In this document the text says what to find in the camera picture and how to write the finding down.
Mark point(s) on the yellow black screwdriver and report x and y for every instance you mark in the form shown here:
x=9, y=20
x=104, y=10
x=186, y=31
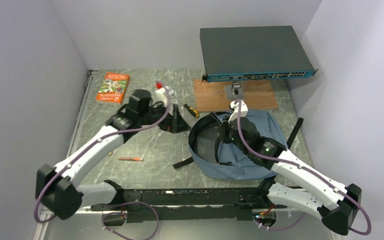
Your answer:
x=193, y=112

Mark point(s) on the grey network switch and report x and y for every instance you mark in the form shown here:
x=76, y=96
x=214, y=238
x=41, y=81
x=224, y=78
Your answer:
x=253, y=53

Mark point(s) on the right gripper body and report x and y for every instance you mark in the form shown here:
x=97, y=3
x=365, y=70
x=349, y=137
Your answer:
x=228, y=135

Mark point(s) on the aluminium side rail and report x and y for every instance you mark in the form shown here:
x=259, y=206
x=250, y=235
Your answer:
x=41, y=228

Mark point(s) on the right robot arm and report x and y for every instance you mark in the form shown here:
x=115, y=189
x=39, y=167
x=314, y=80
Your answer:
x=334, y=203

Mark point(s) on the metal stand mount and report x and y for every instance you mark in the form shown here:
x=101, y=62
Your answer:
x=234, y=91

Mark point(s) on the blue student backpack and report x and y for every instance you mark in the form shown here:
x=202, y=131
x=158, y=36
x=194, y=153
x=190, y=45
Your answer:
x=229, y=161

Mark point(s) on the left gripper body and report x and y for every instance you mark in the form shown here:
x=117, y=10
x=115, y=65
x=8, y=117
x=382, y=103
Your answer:
x=156, y=114

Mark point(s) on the orange green treehouse book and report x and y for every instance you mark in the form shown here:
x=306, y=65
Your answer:
x=113, y=88

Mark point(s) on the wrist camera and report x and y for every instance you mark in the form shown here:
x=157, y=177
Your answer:
x=238, y=108
x=163, y=93

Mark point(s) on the wooden board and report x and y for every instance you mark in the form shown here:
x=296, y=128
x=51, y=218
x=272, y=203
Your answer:
x=217, y=96

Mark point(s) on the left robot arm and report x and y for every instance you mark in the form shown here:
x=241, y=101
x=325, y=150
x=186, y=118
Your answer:
x=59, y=187

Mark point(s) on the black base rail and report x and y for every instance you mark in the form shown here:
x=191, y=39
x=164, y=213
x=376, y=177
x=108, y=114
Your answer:
x=140, y=205

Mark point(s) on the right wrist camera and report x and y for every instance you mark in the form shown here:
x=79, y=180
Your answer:
x=238, y=108

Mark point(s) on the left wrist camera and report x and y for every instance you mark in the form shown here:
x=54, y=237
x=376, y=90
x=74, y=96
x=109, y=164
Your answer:
x=163, y=93

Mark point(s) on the orange pen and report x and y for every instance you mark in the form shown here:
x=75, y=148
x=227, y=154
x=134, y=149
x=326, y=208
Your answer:
x=131, y=159

